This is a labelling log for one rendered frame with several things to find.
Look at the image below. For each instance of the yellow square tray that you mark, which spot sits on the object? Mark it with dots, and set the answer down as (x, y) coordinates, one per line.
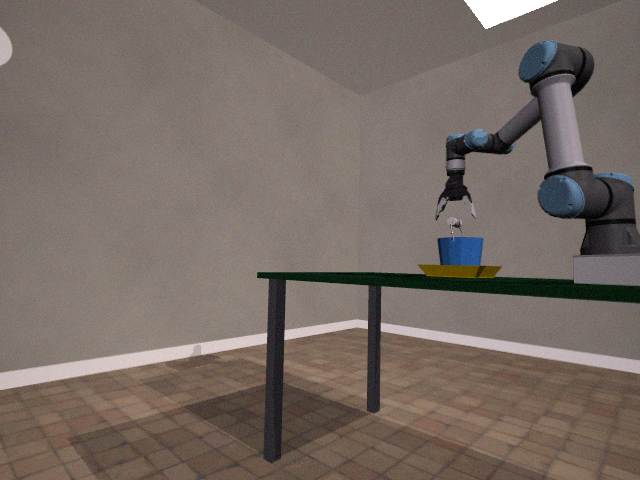
(461, 271)

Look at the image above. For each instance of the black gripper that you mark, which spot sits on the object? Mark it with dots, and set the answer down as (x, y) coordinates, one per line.
(457, 194)

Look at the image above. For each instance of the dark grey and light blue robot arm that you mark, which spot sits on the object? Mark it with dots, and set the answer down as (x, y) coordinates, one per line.
(570, 190)

